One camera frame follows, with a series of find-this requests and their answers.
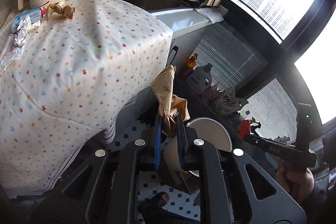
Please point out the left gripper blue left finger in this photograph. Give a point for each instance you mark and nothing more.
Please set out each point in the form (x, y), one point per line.
(157, 143)

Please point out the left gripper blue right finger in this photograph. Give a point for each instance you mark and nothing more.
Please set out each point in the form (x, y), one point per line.
(181, 140)

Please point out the brown paper bag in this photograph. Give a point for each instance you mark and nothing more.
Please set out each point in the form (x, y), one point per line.
(170, 105)

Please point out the red dark wrapper piece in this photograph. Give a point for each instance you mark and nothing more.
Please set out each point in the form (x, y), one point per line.
(248, 126)

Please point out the white trash bin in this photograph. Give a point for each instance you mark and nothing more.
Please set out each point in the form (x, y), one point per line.
(207, 129)

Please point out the person's right hand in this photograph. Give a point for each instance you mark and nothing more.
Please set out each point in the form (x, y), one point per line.
(304, 180)

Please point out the person's foot in sandal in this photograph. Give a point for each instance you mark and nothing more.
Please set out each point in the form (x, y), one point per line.
(153, 206)

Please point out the white laundry detergent bottle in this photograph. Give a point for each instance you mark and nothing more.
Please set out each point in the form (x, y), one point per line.
(200, 79)

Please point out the green white refill pouch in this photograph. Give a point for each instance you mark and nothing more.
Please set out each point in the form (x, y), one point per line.
(225, 102)

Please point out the orange spray bottle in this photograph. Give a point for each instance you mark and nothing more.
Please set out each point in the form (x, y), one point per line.
(190, 64)

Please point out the floral white tablecloth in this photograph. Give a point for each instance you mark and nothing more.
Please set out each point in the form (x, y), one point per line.
(71, 82)

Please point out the crumpled brown paper piece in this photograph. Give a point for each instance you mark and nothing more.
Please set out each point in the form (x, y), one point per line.
(66, 11)

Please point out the crumpled white paper wrapper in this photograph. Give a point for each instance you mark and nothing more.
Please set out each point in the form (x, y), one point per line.
(14, 52)

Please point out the crumpled aluminium foil ball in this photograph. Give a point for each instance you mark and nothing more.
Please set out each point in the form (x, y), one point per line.
(21, 36)

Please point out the blue white milk carton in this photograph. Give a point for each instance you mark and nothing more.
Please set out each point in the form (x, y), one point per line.
(27, 19)

